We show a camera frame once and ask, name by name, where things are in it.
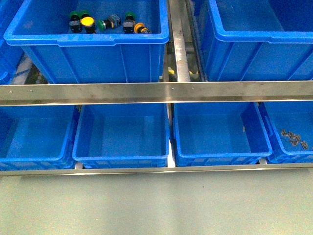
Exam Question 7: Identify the blue bin with buttons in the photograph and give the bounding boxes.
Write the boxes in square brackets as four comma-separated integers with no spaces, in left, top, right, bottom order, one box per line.
[4,0,169,84]

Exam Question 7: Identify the lower middle right blue bin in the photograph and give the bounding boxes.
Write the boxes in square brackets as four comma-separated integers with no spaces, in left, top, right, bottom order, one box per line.
[172,102,273,167]

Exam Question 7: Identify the lower middle left blue bin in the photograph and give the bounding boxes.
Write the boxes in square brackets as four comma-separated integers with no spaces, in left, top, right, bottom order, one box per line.
[72,103,170,169]

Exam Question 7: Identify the yellow push button lying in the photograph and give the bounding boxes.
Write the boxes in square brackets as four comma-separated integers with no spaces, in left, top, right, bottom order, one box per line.
[134,23,152,34]

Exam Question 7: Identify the green push button right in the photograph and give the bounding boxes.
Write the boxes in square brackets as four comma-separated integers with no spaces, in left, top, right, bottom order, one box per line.
[122,12,135,34]

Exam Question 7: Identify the green push button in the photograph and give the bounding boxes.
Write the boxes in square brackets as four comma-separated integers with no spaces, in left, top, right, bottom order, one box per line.
[68,11,82,33]
[122,12,135,34]
[80,10,90,19]

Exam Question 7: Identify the green push button lying sideways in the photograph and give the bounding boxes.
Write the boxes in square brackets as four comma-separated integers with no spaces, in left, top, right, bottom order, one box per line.
[97,14,121,31]

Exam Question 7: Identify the empty upper blue bin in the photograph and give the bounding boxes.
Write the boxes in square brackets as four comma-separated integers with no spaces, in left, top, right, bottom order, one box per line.
[192,0,313,81]

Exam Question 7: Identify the yellow mushroom push button upright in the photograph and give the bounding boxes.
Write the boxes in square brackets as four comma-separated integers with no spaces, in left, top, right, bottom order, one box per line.
[81,17,96,34]

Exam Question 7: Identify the green push button far left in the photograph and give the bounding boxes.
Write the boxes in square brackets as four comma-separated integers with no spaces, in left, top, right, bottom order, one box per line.
[68,11,82,33]

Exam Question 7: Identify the lower far left blue bin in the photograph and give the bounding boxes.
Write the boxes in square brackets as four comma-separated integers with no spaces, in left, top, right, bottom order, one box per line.
[0,105,79,171]

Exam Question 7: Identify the lower far right blue bin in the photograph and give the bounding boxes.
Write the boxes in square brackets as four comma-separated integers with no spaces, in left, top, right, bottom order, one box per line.
[258,101,313,164]

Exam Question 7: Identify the small dark metal parts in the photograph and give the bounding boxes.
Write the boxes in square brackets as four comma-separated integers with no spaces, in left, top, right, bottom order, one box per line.
[281,129,309,150]

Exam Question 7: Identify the upper far left blue bin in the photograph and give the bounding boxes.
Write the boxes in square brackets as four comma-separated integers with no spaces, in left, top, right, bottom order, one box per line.
[0,0,23,85]

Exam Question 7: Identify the steel divider rail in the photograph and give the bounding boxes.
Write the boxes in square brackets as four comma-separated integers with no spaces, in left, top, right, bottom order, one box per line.
[168,0,190,82]

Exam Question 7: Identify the steel front shelf rail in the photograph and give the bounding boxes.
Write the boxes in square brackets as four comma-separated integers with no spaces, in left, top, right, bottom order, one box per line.
[0,81,313,106]

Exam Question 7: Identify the steel shelf rail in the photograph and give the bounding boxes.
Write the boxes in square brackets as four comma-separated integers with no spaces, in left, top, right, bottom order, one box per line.
[0,159,313,177]
[0,81,313,106]

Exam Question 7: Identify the steel lower shelf rail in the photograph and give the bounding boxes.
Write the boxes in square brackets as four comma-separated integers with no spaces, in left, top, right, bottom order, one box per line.
[0,159,313,177]

